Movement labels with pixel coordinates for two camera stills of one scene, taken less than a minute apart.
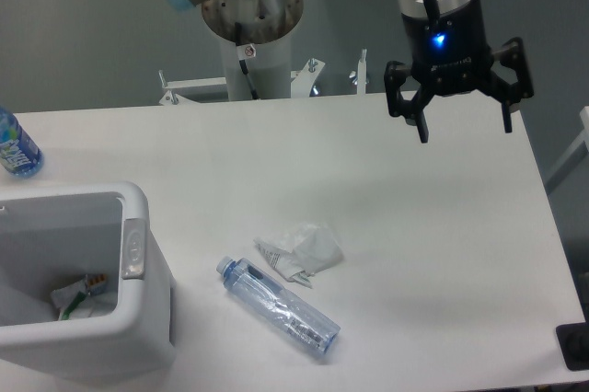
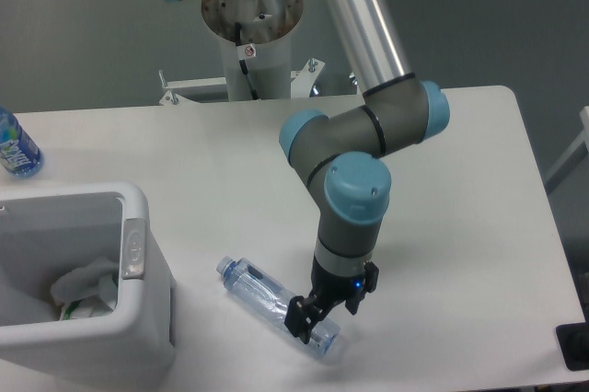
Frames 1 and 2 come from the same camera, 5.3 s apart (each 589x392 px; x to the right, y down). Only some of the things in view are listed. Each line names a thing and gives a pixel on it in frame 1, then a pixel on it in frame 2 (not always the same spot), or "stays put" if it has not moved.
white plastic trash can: x=55 y=236 stays put
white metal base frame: x=303 y=82 stays put
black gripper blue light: x=449 y=54 to x=328 y=291
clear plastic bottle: x=279 y=303 stays put
